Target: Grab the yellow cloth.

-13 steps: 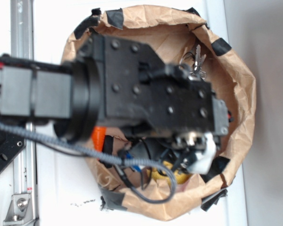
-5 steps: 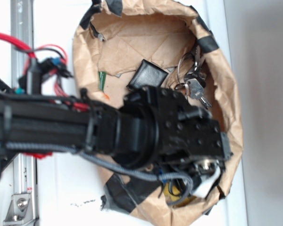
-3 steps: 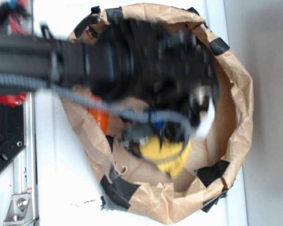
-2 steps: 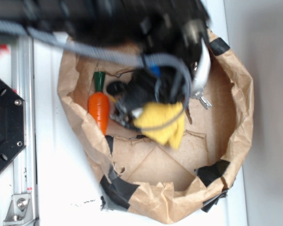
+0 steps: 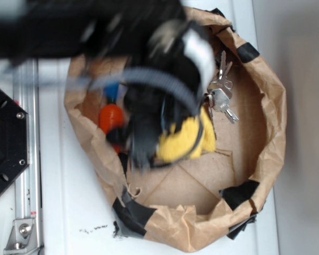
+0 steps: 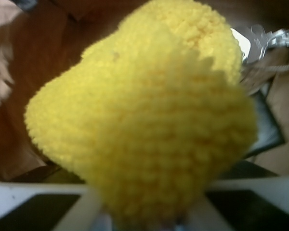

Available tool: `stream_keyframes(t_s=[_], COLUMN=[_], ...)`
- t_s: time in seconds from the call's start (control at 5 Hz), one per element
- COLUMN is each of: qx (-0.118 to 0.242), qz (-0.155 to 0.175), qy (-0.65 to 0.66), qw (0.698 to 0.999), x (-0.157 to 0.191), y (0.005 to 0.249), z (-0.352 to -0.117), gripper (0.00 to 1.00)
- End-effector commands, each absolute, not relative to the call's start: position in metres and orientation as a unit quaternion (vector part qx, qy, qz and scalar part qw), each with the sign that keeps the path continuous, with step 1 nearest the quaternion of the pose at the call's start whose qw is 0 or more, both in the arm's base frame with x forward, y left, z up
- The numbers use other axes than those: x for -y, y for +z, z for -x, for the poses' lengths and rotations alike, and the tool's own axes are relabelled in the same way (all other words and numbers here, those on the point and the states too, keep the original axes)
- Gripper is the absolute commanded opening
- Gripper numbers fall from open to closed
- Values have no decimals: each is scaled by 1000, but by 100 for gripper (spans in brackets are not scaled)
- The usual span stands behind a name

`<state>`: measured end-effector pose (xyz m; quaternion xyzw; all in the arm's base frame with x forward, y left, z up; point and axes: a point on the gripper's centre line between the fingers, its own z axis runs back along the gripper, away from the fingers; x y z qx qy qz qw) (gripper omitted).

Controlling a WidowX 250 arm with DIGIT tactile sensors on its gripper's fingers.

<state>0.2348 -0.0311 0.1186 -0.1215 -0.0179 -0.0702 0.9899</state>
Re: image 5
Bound orange toy carrot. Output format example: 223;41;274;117
99;81;125;155

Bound metal corner bracket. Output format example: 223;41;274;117
3;218;38;254

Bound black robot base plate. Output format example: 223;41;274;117
0;89;29;196

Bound silver key large head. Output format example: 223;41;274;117
209;88;239;124

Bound brown paper bag tray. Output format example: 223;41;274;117
64;7;287;252

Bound aluminium extrusion rail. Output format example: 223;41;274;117
6;60;44;254

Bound silver key with holes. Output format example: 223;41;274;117
207;62;233;92

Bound yellow cloth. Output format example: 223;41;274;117
156;108;216;163

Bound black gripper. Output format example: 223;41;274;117
123;19;215;171

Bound grey corrugated cable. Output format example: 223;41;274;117
66;66;203;117

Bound silver long key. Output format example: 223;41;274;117
218;51;226;80

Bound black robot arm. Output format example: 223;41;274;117
0;1;215;171

